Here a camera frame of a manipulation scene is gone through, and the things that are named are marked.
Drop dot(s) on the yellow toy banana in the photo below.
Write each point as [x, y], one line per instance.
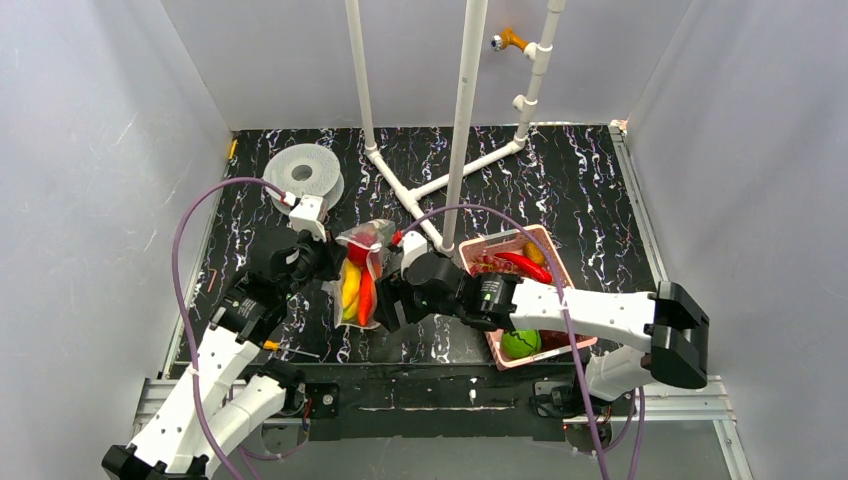
[350, 291]

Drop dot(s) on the red toy chili pepper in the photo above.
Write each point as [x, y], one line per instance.
[531, 269]

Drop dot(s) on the red toy grapes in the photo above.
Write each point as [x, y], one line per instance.
[490, 264]

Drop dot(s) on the white filament spool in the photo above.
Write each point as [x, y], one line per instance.
[307, 169]

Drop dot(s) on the green striped toy watermelon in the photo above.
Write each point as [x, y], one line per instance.
[519, 344]

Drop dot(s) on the white pvc pipe frame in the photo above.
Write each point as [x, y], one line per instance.
[539, 53]

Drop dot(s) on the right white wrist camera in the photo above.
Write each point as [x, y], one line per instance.
[409, 247]

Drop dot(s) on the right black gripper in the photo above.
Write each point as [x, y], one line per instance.
[389, 304]

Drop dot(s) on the red toy apple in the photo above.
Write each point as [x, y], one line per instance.
[359, 253]

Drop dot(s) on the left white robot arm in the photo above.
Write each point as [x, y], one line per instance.
[197, 426]

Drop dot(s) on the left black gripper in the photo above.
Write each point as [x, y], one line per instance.
[327, 255]

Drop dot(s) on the clear dotted zip bag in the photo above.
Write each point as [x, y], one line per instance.
[379, 232]

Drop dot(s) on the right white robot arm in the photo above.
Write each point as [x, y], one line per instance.
[663, 335]

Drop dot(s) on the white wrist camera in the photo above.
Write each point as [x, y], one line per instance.
[307, 213]
[409, 247]

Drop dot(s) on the yellow handled screwdriver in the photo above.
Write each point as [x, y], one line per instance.
[277, 347]

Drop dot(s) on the orange wall hook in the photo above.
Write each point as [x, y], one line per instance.
[507, 38]

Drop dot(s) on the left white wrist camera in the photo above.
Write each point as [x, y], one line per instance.
[307, 213]

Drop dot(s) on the orange toy carrot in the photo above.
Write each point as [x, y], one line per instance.
[367, 298]

